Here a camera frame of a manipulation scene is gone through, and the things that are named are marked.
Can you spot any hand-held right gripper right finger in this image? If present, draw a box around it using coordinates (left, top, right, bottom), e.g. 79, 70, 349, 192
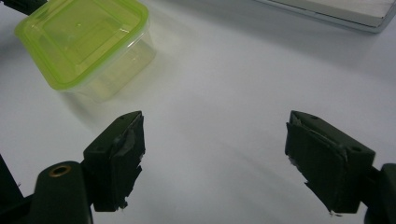
284, 109, 376, 216

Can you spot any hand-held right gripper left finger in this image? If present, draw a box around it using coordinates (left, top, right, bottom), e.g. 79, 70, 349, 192
82, 110, 147, 213

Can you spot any clear container with green lid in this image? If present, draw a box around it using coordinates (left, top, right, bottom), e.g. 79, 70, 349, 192
13, 0, 157, 104

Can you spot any white wire rack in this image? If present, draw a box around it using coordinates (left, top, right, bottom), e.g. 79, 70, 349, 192
254, 0, 396, 35

